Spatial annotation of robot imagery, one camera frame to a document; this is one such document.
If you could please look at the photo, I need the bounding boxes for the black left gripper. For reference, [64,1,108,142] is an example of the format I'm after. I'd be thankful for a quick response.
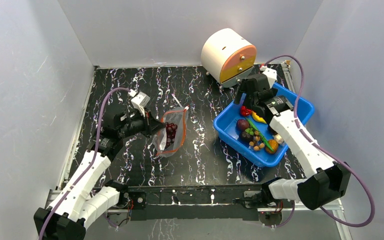
[118,107,167,139]

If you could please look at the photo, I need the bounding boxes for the red strawberry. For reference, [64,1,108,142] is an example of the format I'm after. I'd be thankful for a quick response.
[239,106,253,117]

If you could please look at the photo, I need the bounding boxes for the dark purple grape bunch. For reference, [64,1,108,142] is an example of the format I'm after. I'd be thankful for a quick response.
[165,122,178,149]

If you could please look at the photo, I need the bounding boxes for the clear zip top bag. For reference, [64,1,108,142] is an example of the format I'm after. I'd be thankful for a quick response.
[152,106,189,158]

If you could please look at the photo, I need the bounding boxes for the yellow banana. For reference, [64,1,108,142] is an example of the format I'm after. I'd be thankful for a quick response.
[251,111,267,124]

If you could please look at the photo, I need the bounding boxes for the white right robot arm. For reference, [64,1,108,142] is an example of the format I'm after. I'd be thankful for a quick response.
[233,74,351,210]

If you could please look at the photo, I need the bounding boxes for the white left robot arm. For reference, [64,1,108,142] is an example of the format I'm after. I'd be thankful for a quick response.
[33,110,166,240]

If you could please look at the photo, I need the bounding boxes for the purple mangosteen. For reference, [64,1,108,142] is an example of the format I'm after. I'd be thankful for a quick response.
[236,119,250,132]

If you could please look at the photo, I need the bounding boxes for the blue plastic bin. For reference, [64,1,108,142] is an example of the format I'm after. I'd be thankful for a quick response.
[213,82,315,167]

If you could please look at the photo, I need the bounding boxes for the black white marker pen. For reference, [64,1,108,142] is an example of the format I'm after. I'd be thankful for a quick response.
[171,93,184,109]

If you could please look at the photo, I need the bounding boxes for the dark mangosteen green leaves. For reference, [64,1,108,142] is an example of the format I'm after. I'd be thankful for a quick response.
[239,128,254,144]

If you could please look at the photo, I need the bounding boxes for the white round drawer cabinet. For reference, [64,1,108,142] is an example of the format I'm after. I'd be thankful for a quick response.
[200,28,257,88]

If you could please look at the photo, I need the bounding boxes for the white garlic bulb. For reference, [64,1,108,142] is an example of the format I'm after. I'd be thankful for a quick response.
[273,134,285,145]

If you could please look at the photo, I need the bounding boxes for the orange brown fruit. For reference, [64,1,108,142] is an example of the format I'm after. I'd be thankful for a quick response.
[265,139,279,155]

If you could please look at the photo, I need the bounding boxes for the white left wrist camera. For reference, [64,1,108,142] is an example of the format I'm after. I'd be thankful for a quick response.
[128,89,150,117]

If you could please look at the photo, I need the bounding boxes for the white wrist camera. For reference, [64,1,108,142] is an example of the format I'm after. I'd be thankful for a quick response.
[259,65,278,88]
[128,89,150,117]

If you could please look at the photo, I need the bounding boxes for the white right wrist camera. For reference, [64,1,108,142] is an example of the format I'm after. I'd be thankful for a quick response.
[259,65,278,88]

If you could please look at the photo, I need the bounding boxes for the aluminium frame rail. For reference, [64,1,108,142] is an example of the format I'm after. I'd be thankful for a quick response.
[38,187,352,240]

